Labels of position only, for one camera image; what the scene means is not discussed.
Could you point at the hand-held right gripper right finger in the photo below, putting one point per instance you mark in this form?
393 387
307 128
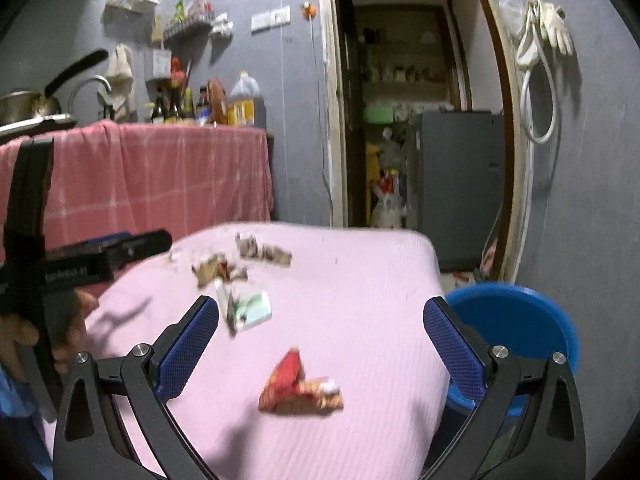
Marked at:
452 342

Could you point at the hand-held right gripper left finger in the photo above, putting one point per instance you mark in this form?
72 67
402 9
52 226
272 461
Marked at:
187 340

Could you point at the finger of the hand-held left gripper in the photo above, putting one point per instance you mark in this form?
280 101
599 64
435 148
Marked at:
110 238
142 247

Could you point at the blue plastic basin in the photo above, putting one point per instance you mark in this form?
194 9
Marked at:
515 320

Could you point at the green white packet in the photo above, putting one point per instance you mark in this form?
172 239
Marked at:
252 312

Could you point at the red snack wrapper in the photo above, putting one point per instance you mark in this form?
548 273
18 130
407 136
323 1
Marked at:
287 385

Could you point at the person's left hand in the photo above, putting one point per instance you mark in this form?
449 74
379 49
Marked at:
75 325

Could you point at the pink checked cloth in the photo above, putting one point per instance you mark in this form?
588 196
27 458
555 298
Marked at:
175 185

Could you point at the light pink blanket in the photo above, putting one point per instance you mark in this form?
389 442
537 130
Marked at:
350 300

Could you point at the dark sauce bottle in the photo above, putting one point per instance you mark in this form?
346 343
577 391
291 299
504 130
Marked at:
157 107

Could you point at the white red sack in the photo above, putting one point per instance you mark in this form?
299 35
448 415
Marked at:
387 205

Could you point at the grey washing machine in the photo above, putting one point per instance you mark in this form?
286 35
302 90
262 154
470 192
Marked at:
460 190

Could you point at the chrome faucet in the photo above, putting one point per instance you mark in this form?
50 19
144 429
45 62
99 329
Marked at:
90 81

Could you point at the beige hanging cloth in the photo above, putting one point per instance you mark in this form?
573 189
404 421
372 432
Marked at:
122 75

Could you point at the large oil bottle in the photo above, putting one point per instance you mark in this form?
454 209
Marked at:
244 105

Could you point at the red hanging item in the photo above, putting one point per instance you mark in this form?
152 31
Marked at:
177 70

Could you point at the yellow bag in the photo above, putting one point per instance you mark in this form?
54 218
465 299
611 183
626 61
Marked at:
374 165

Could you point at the white crumpled bag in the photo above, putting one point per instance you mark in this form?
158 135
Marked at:
222 29

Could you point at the green box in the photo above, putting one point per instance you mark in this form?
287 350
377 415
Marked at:
379 113

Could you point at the wooden storage shelves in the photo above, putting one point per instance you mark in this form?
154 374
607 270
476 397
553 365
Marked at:
400 50

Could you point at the cream rubber gloves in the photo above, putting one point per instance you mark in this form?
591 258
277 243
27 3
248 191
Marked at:
555 25

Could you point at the wall shelf rack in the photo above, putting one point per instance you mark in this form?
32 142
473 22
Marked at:
192 25

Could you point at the wooden door frame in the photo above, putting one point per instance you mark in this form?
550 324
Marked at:
336 110

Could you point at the white wall switch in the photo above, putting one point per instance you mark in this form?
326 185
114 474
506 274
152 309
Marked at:
270 19

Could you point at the orange wall hook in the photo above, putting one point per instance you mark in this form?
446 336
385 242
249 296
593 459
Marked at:
309 10

